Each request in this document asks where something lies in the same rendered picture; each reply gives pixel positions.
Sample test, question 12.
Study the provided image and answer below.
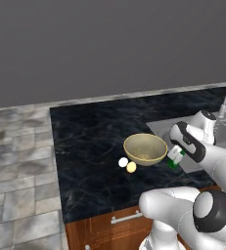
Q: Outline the tan egg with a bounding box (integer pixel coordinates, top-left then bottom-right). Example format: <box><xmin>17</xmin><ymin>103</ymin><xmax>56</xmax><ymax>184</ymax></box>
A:
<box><xmin>125</xmin><ymin>161</ymin><xmax>138</xmax><ymax>174</ymax></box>

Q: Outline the silver drawer handle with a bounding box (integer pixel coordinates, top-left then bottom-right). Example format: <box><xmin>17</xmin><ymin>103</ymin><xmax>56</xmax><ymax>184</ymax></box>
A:
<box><xmin>110</xmin><ymin>210</ymin><xmax>144</xmax><ymax>226</ymax></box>

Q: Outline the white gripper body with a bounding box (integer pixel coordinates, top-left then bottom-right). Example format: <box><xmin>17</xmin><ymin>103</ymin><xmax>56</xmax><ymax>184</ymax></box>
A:
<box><xmin>198</xmin><ymin>126</ymin><xmax>217</xmax><ymax>146</ymax></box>

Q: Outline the brown wooden drawer front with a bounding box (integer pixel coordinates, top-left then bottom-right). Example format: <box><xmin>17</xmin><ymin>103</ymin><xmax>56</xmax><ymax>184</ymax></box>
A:
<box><xmin>65</xmin><ymin>205</ymin><xmax>156</xmax><ymax>250</ymax></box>

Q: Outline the white egg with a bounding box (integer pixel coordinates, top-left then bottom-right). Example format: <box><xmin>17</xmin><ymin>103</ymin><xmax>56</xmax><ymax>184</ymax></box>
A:
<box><xmin>117</xmin><ymin>156</ymin><xmax>129</xmax><ymax>169</ymax></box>

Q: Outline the white and green milk carton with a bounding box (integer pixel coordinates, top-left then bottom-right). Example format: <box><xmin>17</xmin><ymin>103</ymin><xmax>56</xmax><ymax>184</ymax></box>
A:
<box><xmin>166</xmin><ymin>145</ymin><xmax>186</xmax><ymax>171</ymax></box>

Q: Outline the tan bowl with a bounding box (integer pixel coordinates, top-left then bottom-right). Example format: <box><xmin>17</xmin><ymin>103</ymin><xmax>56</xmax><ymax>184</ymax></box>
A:
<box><xmin>122</xmin><ymin>133</ymin><xmax>169</xmax><ymax>167</ymax></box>

